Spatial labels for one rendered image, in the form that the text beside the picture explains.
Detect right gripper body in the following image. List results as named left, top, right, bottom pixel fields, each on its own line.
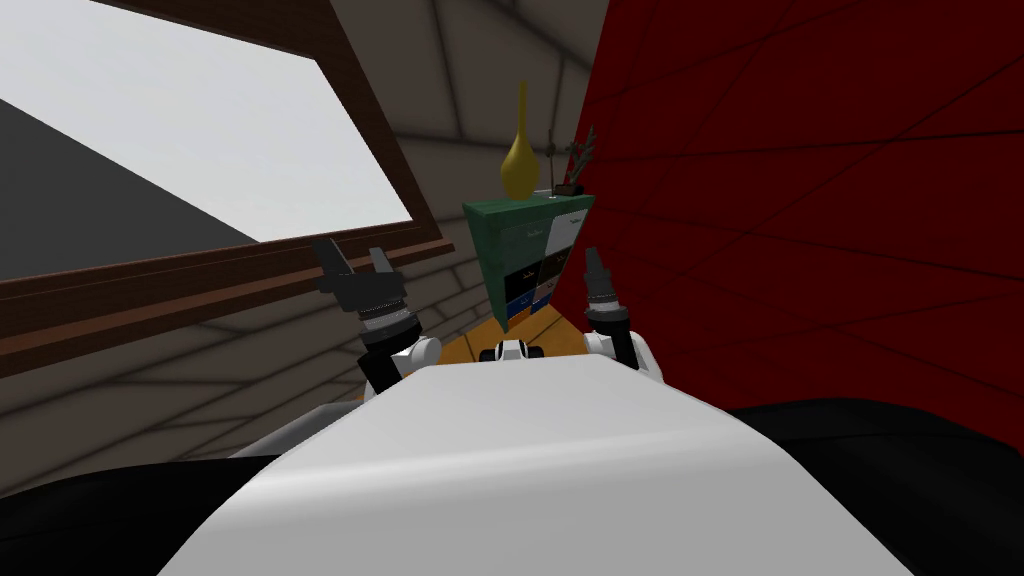
left=583, top=271, right=622, bottom=312

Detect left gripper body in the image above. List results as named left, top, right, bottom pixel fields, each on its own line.
left=315, top=269, right=407, bottom=315

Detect green chest of drawers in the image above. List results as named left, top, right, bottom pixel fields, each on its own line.
left=462, top=78, right=598, bottom=334

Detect brown framed window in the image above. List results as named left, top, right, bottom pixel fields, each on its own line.
left=0, top=0, right=457, bottom=379

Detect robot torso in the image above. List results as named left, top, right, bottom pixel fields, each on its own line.
left=155, top=338, right=915, bottom=576

